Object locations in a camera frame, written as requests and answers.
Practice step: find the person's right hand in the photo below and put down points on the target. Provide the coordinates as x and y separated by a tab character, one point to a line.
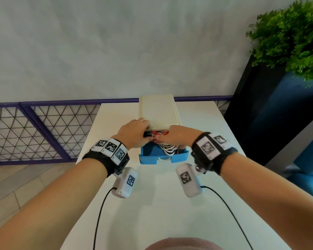
182	136

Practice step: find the person's left hand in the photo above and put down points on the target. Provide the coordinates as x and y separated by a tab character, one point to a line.
134	132

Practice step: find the blue plastic drawer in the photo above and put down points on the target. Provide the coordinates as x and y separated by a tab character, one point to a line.
148	157

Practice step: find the person's right forearm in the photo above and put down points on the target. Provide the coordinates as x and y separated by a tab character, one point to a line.
271	203

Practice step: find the person's left forearm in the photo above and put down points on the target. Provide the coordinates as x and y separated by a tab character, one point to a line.
47	210

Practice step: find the person's pink shirt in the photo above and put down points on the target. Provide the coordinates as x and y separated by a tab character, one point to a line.
182	244

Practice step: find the black planter box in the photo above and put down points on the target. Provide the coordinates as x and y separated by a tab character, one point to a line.
258	114

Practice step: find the white table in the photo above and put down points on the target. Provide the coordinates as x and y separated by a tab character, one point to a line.
159	218

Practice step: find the green artificial plant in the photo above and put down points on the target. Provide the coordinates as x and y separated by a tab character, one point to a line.
289	41

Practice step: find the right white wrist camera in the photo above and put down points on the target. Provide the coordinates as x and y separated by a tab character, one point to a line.
191	190

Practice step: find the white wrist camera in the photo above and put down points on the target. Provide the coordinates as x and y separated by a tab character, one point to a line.
191	190
124	187

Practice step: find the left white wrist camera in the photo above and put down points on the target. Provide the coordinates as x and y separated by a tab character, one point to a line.
124	187

